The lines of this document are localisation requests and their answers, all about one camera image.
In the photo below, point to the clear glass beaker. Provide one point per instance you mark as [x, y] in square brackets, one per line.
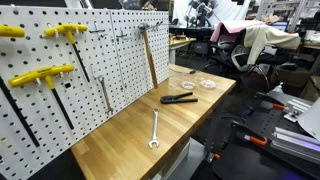
[181, 78]

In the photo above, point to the white pegboard panel with hex keys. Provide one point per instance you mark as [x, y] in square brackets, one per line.
[83, 103]

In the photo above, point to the small silver combination spanner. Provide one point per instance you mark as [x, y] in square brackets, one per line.
[105, 95]

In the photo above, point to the black pliers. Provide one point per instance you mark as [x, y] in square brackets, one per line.
[173, 99]

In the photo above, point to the metal shelving rack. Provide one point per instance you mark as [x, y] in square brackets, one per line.
[293, 10]

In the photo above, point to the aluminium bracket block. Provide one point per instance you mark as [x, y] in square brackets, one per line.
[296, 108]

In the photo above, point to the cardboard box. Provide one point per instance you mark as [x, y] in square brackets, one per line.
[311, 88]

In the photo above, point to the silver hammer holder hook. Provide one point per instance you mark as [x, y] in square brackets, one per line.
[156, 24]

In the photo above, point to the black grey office chair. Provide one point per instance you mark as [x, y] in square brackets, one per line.
[233, 55]

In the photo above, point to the beige jacket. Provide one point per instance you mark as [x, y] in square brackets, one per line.
[263, 38]

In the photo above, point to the white pegboard panel with hammer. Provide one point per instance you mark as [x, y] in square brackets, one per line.
[135, 66]

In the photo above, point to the background wooden desk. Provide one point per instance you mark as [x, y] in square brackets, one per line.
[180, 42]

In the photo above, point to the white sheet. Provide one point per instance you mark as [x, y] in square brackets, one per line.
[311, 120]

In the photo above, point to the aluminium extrusion bar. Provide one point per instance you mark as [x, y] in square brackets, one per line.
[296, 136]
[293, 150]

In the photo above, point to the large silver combination spanner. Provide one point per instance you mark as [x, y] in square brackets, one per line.
[154, 126]

